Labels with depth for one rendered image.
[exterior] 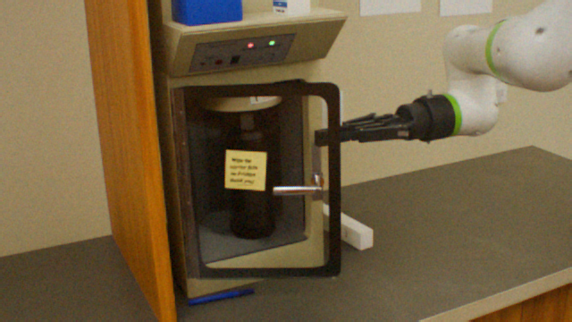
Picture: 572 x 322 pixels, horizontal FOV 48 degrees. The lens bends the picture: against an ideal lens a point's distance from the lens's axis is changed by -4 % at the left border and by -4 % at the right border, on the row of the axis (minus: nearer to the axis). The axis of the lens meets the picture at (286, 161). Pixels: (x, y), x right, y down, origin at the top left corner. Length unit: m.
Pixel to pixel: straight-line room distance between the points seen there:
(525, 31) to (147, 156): 0.65
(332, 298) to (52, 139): 0.78
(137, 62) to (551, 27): 0.66
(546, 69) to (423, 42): 1.08
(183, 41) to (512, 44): 0.53
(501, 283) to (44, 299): 0.98
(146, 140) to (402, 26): 1.04
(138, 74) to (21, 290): 0.63
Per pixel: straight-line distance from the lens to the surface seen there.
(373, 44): 1.95
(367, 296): 1.41
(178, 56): 1.18
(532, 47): 1.00
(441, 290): 1.44
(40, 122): 1.68
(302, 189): 1.23
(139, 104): 1.16
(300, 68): 1.36
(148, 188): 1.21
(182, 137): 1.27
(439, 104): 1.38
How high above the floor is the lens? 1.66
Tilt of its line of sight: 19 degrees down
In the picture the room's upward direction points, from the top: 2 degrees counter-clockwise
